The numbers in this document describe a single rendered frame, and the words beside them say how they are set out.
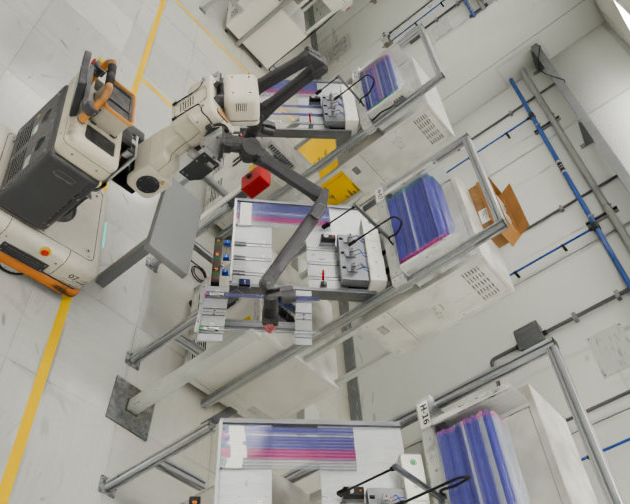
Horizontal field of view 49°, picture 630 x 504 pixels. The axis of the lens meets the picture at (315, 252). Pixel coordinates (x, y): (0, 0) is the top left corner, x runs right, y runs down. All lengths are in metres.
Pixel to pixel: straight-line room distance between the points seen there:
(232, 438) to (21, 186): 1.36
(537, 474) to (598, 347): 1.89
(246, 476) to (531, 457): 1.02
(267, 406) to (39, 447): 1.35
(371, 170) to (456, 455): 2.53
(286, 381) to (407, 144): 1.76
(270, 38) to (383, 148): 3.40
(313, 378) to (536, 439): 1.49
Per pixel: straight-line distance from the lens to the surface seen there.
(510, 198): 3.88
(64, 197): 3.12
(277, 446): 2.70
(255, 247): 3.50
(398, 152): 4.59
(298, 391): 3.86
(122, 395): 3.52
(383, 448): 2.77
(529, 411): 2.73
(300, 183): 2.92
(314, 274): 3.39
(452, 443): 2.59
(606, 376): 4.28
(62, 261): 3.34
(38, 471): 3.09
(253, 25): 7.65
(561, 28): 6.45
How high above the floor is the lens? 2.36
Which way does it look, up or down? 23 degrees down
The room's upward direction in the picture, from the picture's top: 56 degrees clockwise
